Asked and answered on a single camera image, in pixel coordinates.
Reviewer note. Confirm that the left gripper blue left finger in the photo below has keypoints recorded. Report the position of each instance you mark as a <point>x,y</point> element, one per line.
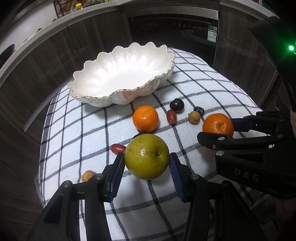
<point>115,176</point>

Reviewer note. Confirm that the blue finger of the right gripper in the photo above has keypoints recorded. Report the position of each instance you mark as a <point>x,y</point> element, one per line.
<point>221,142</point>
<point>262,121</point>

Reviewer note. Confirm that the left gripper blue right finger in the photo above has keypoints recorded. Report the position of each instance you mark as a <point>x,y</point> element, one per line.
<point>176,174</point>

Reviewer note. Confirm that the orange mandarin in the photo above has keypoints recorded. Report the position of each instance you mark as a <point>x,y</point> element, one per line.
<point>145,118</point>
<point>218,123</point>

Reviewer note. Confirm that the brown longan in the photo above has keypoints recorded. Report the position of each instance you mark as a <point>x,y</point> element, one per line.
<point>194,117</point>
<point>87,175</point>

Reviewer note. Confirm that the red grape tomato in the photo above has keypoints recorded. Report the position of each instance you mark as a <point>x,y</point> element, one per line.
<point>117,148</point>
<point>171,117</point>

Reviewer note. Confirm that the dark blueberry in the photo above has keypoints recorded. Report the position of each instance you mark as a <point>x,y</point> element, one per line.
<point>199,109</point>

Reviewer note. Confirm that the green apple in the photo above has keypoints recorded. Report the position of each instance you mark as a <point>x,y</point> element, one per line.
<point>147,156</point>

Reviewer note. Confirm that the dark plum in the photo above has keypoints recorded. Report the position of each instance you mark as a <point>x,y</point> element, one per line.
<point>139,134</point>
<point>177,105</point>

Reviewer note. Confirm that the white checked tablecloth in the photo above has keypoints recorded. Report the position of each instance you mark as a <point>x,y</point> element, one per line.
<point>80,140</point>

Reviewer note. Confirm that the white scalloped ceramic bowl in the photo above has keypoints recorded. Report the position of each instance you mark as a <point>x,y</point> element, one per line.
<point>122,75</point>

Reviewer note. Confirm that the green energy label sticker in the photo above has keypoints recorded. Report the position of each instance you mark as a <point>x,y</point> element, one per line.
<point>212,34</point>

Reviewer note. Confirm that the built-in black dishwasher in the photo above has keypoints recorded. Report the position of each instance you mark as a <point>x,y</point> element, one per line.
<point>181,27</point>

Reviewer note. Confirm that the black wok pan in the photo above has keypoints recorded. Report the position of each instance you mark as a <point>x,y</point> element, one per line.
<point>7,52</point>

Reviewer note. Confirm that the yellow cap bottle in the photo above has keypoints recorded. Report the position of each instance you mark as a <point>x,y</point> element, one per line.
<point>78,6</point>

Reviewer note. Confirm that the black spice rack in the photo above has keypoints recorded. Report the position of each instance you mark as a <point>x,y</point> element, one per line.
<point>63,8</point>

